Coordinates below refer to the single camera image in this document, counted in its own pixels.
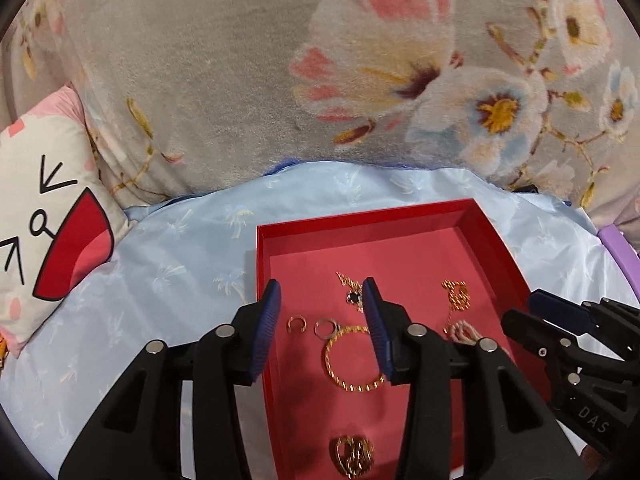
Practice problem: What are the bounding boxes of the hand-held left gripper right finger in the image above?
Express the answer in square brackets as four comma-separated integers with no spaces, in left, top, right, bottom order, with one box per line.
[362,276,587,480]

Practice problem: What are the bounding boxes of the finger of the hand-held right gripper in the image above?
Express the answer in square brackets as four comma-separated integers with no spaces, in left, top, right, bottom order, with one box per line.
[528,289,640,361]
[501,308,587,397]

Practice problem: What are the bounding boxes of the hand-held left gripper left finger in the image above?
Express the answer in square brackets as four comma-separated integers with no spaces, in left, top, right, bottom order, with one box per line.
[57,278,282,480]

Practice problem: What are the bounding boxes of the silver hoop earring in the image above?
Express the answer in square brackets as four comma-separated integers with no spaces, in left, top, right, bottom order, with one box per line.
[313,318,343,341]

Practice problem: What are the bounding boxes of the necklace with black pendant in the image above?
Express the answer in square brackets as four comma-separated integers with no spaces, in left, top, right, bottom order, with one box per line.
[336,271,365,306]

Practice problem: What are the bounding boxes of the gold braided bangle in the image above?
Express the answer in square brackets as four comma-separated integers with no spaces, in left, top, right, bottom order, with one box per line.
[322,325,388,395]

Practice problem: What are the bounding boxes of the red cardboard box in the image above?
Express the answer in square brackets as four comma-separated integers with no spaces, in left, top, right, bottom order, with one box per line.
[256,198,551,480]

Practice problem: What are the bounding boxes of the gold chunky chain bracelet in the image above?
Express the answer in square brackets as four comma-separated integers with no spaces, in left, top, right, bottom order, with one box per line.
[441,279,472,313]

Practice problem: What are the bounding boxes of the purple box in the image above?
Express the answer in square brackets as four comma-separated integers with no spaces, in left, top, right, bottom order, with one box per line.
[597,225,640,281]

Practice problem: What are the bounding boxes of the light blue palm-print sheet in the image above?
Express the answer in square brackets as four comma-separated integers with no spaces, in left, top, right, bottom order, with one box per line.
[0,160,640,480]

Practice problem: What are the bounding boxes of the cat face pillow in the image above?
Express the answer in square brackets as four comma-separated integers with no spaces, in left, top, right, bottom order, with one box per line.
[0,85,131,361]

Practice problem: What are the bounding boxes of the grey floral blanket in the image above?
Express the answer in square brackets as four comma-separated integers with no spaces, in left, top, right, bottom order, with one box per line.
[0,0,640,221]

